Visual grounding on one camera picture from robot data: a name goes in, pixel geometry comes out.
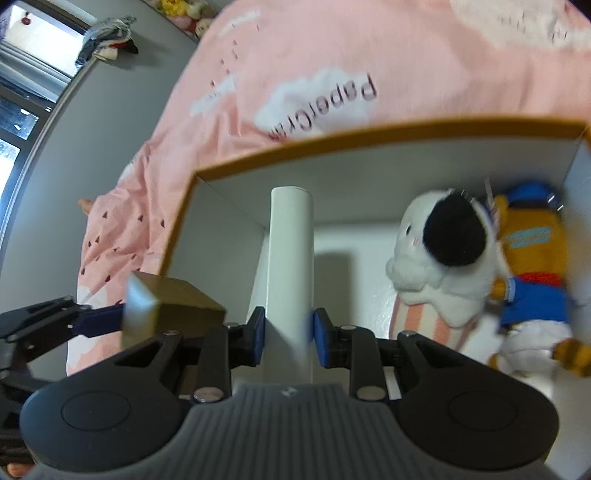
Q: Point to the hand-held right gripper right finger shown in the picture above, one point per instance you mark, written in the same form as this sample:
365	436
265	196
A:
320	340

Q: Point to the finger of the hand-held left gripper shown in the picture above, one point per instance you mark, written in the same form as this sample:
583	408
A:
94	321

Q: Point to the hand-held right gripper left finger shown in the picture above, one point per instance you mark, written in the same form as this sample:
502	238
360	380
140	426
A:
258	339

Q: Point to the small olive box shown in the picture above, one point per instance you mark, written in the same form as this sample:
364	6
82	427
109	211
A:
184	300

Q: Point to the orange cardboard box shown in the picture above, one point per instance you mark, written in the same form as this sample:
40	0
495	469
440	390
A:
221	217

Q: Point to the white dog plush toy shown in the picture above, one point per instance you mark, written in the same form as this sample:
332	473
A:
438	272

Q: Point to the orange plush toy blue clothes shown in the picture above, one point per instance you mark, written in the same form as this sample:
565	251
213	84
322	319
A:
531	258

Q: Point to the window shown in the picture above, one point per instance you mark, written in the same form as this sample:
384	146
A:
27	78

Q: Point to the pink printed blanket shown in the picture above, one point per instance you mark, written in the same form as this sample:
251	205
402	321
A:
323	69

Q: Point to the pile of clothes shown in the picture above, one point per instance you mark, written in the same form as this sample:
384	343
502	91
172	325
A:
108	39

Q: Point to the heap of plush toys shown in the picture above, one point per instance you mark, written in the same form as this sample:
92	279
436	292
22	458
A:
187	14

